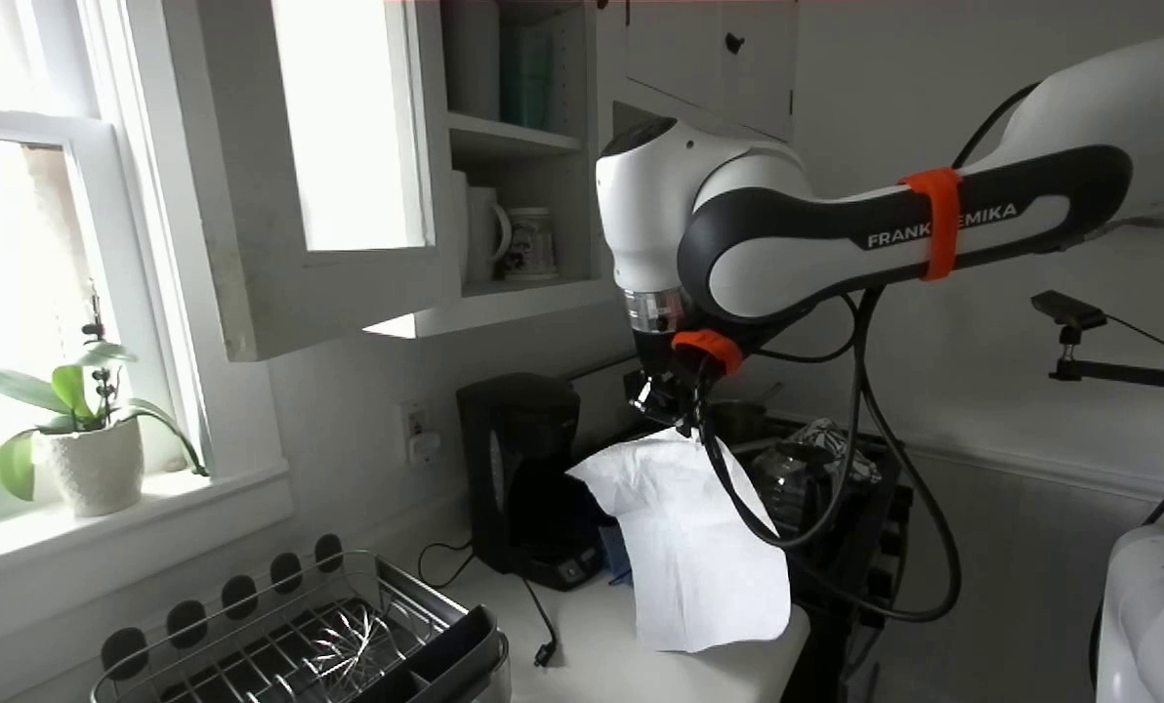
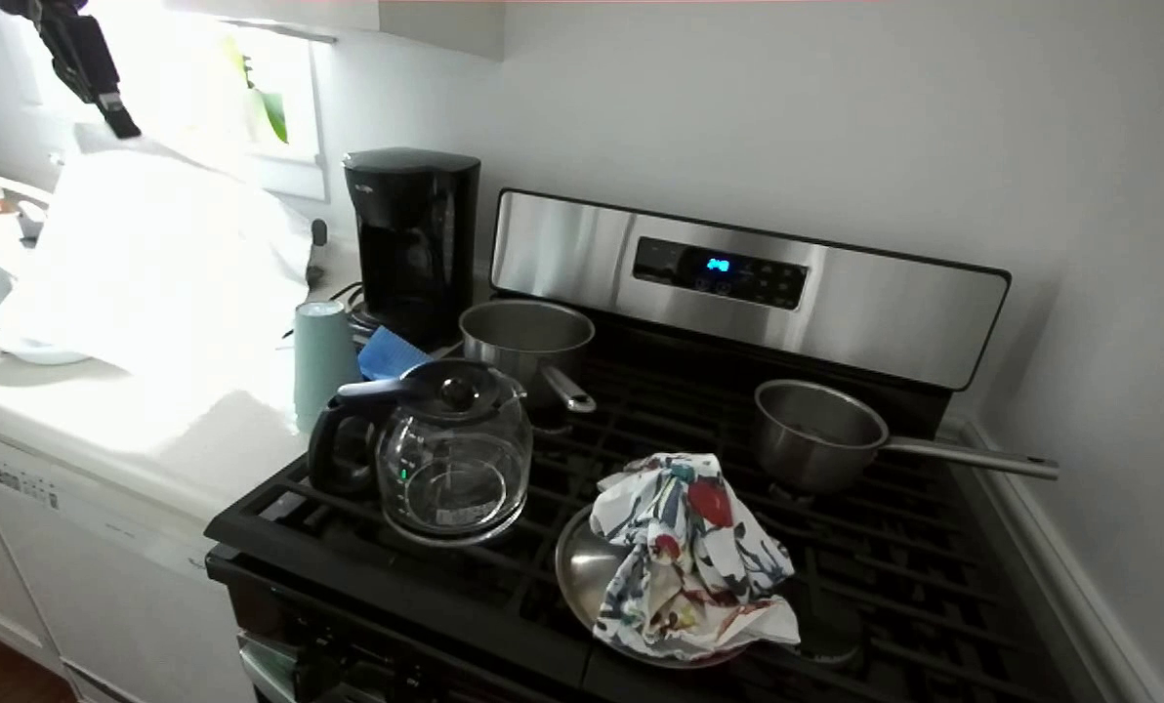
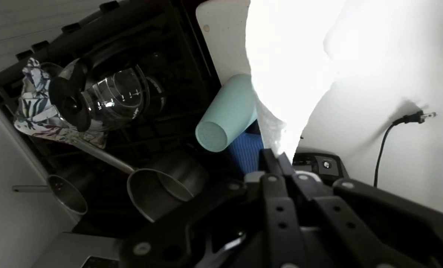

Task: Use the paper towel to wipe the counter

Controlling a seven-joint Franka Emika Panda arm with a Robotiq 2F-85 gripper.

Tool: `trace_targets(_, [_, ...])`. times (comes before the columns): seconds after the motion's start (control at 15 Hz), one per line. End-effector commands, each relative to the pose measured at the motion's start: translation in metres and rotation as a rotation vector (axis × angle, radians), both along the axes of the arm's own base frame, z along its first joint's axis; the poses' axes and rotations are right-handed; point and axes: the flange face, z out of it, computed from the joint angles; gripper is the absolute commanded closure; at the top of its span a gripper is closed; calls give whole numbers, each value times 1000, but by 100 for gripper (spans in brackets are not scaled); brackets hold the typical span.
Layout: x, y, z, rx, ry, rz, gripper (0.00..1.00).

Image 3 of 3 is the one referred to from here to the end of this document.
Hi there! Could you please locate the black dish rack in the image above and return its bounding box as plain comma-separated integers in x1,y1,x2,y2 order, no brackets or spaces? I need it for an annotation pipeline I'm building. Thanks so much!
0,0,248,268

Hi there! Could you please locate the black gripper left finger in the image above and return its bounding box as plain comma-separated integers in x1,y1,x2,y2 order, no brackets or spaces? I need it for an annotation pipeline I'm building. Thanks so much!
117,148,307,268

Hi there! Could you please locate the colourful patterned dish towel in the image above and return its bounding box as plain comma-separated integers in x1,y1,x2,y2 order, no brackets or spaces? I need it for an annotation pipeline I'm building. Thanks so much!
11,55,108,151

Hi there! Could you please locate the black coffee maker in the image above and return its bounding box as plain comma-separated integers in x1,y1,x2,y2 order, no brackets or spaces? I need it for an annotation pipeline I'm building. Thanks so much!
291,149,352,189

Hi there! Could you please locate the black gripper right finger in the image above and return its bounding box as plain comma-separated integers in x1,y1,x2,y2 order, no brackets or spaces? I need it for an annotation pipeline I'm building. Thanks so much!
277,151,443,268

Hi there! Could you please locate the small steel saucepan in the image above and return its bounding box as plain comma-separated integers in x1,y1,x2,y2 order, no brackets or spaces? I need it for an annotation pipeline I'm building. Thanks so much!
10,173,90,224

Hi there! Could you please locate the large steel saucepan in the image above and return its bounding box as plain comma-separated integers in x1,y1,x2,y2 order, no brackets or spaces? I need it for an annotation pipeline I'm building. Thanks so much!
47,133,211,224

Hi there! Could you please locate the light blue plastic cup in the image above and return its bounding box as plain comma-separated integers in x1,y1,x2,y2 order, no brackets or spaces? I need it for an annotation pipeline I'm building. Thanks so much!
194,73,258,154

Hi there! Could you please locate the white embossed paper towel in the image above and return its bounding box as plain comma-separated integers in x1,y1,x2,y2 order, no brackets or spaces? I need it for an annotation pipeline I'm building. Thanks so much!
243,0,353,161

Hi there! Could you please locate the blue cloth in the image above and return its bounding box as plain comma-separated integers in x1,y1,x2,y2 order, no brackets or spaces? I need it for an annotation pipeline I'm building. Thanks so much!
224,121,263,176

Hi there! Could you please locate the black power cord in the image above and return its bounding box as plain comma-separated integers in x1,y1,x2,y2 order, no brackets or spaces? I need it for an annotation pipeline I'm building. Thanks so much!
371,109,437,189

